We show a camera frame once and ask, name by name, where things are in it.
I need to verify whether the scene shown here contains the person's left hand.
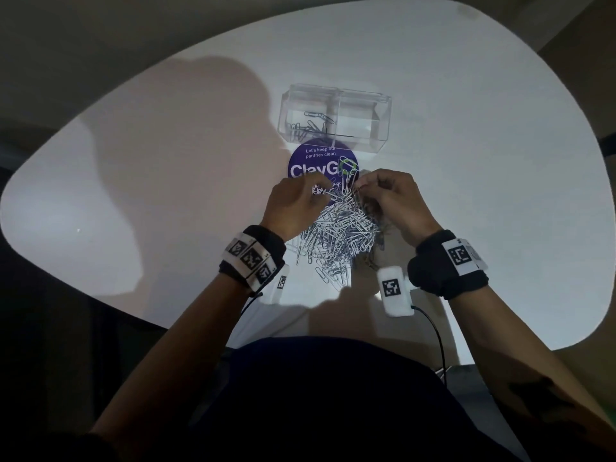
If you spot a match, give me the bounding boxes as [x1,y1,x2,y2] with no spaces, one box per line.
[259,175,333,244]

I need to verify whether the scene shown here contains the person's right forearm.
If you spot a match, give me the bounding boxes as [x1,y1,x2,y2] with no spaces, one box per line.
[450,286,616,443]

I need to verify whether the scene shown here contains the black left wristband with markers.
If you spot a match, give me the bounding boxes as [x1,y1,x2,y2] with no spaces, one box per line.
[219,225,287,296]

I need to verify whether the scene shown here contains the black right camera cable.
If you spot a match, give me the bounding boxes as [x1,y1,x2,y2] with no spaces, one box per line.
[411,305,449,386]

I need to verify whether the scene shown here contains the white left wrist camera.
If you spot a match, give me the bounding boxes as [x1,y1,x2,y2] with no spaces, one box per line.
[271,269,289,304]

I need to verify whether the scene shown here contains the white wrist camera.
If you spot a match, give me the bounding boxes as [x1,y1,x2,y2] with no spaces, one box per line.
[376,266,416,318]
[271,269,289,304]

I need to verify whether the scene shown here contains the black left camera cable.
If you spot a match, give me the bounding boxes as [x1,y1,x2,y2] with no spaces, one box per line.
[240,291,264,316]

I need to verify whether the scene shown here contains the clear plastic two-compartment box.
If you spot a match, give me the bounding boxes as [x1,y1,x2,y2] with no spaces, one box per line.
[278,83,392,153]

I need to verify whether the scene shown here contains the person's dark blue clothing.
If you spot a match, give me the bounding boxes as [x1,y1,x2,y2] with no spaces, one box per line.
[192,336,520,462]

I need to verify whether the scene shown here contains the person's left forearm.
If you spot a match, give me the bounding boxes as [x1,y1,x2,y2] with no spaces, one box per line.
[91,273,251,448]

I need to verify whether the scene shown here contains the round purple sticker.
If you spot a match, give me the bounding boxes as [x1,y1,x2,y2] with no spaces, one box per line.
[287,137,359,186]

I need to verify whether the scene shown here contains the person's right hand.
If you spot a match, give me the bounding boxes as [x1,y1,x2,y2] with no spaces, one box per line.
[354,169,443,248]

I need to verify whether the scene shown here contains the cluster of sorted blue clips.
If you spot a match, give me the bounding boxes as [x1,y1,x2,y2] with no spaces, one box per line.
[288,110,336,140]

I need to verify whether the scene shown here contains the black wristband with markers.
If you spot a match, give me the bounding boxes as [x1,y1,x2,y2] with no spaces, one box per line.
[407,229,490,300]
[219,225,287,296]

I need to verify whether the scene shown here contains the pile of mixed paper clips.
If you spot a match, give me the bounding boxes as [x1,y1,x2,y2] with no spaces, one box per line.
[293,182,384,287]

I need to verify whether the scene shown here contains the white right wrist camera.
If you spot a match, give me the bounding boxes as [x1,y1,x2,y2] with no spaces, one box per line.
[376,266,416,318]

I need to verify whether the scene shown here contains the black camera cable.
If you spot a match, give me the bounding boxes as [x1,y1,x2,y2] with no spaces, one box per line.
[240,291,264,316]
[411,305,449,386]

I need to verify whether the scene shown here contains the black right wristband with markers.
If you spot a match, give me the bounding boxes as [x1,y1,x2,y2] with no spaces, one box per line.
[407,229,490,300]

